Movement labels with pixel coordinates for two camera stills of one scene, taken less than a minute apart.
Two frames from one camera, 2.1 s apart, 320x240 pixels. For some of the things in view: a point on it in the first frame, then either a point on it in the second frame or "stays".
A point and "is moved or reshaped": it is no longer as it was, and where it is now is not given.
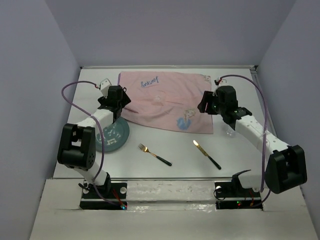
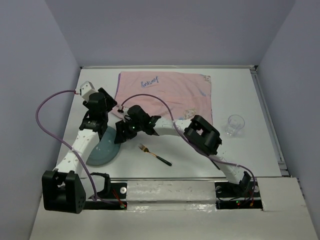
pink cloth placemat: (166, 100) stays
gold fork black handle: (146, 150) stays
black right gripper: (208, 97) to (121, 136)
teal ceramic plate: (114, 136) is moved or reshaped
